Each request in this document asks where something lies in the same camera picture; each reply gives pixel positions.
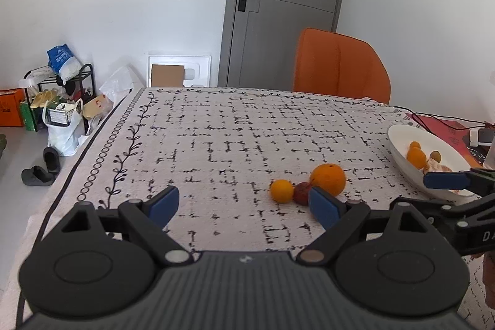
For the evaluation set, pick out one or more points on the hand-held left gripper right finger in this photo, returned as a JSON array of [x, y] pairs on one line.
[[323, 206]]

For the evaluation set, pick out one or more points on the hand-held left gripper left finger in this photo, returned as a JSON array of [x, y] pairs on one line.
[[164, 204]]

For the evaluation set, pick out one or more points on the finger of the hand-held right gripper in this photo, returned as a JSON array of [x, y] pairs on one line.
[[444, 180], [444, 207]]

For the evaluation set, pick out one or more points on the peeled orange citrus piece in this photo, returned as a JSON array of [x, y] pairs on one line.
[[437, 167]]

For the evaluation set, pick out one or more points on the small red fruit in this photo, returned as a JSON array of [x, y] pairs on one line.
[[301, 194]]

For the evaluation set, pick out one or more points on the brown longan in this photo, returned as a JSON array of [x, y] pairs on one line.
[[436, 156]]

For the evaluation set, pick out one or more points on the large orange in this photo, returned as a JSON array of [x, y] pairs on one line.
[[328, 179]]

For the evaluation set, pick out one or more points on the small orange mandarin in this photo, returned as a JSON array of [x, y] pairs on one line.
[[282, 191], [417, 158]]

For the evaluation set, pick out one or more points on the tiny orange kumquat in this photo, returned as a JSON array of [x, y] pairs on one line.
[[415, 146]]

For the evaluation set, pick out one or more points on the white ceramic plate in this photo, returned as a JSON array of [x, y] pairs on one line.
[[402, 144]]

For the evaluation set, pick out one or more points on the person's right hand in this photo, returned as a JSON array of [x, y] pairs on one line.
[[490, 283]]

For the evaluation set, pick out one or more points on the red printed mat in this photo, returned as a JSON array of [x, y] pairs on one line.
[[444, 129]]

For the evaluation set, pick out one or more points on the white power adapter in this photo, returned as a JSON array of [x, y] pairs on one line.
[[481, 136]]

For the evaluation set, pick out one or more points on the white black-patterned tablecloth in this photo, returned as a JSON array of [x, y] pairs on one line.
[[232, 144]]

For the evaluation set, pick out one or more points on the brown paper bag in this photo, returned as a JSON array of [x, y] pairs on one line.
[[96, 107]]

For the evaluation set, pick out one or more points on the white plastic bag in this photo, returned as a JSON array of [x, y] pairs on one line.
[[64, 138]]

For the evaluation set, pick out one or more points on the dark grey slipper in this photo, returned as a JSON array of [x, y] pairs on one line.
[[36, 176], [51, 160]]

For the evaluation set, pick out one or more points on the clear plastic bag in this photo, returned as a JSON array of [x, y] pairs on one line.
[[120, 84]]

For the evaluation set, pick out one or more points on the brown cardboard sheet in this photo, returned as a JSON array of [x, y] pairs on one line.
[[167, 75]]

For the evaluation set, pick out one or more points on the orange chair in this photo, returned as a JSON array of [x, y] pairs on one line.
[[340, 67]]

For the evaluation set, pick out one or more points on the black metal rack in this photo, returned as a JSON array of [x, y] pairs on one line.
[[92, 78]]

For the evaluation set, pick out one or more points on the white foam board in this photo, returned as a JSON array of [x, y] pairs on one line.
[[197, 63]]

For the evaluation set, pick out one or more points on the yellow slippers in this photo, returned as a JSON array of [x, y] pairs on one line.
[[42, 99]]

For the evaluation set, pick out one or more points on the green box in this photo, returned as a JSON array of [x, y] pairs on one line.
[[28, 115]]

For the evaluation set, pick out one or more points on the blue and white bag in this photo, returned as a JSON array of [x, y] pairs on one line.
[[64, 61]]

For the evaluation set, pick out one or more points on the orange box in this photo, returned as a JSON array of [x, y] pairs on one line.
[[11, 107]]

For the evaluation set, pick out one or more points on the grey door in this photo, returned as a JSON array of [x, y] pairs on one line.
[[286, 24]]

